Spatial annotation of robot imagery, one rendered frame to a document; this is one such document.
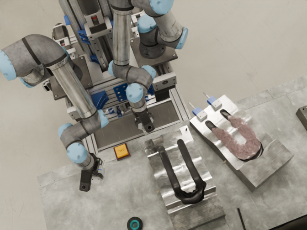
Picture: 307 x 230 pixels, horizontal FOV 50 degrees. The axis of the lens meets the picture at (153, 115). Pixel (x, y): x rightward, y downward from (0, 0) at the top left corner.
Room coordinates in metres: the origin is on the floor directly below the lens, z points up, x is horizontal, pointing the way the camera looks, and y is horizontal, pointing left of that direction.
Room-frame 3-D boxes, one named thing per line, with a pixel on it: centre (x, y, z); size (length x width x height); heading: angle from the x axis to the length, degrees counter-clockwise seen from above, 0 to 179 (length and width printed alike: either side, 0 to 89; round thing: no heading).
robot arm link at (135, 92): (0.78, 0.06, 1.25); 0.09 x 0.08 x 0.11; 142
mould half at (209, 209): (0.47, -0.06, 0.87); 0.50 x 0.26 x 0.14; 7
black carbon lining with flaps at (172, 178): (0.48, -0.07, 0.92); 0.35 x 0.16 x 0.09; 7
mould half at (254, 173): (0.59, -0.41, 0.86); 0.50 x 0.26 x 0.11; 24
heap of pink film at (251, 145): (0.59, -0.40, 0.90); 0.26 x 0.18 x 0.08; 24
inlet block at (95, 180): (0.58, 0.34, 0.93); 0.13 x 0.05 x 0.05; 153
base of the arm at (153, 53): (1.18, -0.09, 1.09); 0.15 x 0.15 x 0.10
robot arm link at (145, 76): (0.86, 0.01, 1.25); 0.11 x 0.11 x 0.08; 52
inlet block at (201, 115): (0.82, -0.24, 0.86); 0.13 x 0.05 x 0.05; 24
